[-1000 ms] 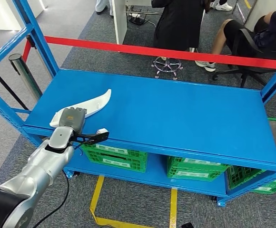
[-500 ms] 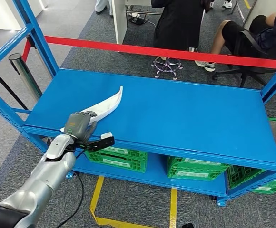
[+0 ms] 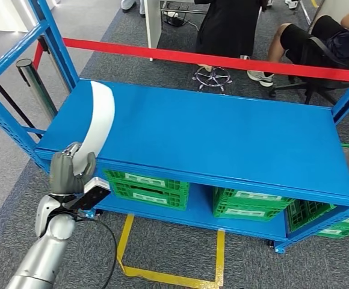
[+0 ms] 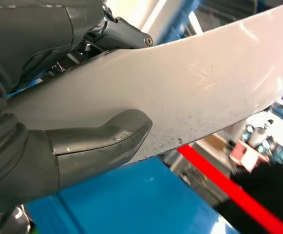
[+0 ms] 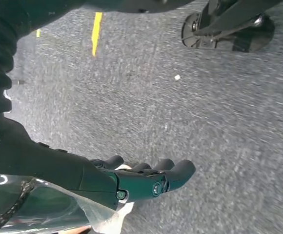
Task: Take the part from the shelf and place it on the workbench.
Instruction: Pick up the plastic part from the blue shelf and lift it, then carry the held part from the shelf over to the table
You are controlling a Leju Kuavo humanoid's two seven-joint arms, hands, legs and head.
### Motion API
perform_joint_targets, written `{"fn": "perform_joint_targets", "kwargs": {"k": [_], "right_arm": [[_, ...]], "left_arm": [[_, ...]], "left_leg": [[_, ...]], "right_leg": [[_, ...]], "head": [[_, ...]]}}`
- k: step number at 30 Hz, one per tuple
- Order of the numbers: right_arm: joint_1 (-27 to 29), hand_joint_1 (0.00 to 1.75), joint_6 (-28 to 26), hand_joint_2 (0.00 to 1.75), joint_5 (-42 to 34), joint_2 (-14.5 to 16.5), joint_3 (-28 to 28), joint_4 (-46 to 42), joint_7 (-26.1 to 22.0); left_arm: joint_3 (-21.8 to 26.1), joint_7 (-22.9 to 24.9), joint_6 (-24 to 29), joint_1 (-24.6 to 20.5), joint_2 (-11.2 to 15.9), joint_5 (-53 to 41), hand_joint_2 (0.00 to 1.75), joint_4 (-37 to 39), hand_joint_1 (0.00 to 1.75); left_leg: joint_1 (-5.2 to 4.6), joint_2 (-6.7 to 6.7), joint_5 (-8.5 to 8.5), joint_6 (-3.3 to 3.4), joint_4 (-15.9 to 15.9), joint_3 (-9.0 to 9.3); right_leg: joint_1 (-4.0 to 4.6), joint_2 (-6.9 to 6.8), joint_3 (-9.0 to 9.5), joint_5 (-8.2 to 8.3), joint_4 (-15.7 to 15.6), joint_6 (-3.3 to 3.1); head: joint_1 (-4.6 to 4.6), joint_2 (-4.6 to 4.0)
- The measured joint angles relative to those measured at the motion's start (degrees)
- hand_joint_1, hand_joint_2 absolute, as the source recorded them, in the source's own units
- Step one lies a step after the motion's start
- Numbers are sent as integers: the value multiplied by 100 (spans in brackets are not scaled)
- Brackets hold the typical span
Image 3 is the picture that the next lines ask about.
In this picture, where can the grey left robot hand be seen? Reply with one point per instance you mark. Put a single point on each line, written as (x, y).
(60, 175)

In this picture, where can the white curved plastic part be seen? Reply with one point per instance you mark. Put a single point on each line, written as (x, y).
(100, 115)

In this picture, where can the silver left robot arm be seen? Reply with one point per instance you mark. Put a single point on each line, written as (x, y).
(42, 255)

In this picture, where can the blue metal shelf rack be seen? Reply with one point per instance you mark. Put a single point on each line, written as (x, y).
(222, 139)

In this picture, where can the person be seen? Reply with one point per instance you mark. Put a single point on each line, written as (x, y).
(225, 28)
(274, 50)
(291, 3)
(128, 4)

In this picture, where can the red barrier belt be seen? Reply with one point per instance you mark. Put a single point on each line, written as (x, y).
(192, 58)

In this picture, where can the black power strip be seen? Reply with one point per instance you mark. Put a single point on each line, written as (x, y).
(174, 20)

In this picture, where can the chrome stool base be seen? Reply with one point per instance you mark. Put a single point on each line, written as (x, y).
(211, 76)

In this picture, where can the black office chair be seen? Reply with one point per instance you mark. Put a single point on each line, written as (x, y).
(310, 93)

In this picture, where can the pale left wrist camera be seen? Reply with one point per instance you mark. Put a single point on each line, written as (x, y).
(96, 191)

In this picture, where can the black stanchion post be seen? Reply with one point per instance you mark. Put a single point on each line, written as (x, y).
(17, 111)

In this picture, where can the chrome stanchion post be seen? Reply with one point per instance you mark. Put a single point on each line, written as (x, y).
(37, 89)

